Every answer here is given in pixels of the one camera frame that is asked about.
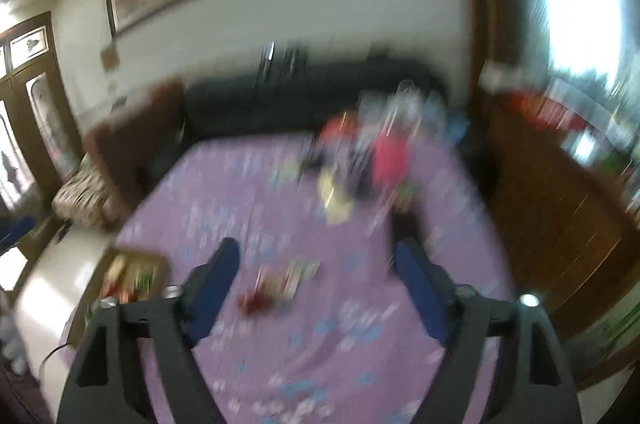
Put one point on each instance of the dark red snack packet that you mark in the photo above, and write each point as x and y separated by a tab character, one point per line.
255	302

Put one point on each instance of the clear glass cup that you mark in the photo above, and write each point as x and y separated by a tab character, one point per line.
407	98

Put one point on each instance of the patterned seat cushion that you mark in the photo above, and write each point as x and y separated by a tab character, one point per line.
82	199

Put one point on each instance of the cardboard box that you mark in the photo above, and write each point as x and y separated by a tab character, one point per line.
150	264

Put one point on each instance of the jar in pink sleeve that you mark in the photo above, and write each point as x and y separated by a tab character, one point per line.
391	161

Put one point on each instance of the clear packet brown snack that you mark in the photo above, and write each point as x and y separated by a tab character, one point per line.
274	285

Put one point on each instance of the brown armchair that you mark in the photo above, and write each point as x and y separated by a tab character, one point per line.
135	143

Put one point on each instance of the dark sofa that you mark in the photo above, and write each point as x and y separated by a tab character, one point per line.
300	103

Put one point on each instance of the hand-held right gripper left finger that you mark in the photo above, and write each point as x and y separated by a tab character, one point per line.
212	289

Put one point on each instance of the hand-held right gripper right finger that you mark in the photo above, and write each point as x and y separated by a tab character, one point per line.
425	294

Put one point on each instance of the wooden cabinet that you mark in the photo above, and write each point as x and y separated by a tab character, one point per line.
560	214

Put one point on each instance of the purple floral tablecloth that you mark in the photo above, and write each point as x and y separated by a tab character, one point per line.
310	354

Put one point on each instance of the cream tube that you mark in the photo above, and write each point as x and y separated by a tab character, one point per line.
334	199

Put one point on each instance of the green white candy packet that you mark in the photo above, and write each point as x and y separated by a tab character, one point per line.
302	275

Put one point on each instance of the wooden glass door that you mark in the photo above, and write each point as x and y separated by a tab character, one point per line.
35	113

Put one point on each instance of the bright window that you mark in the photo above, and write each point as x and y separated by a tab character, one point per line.
580	3

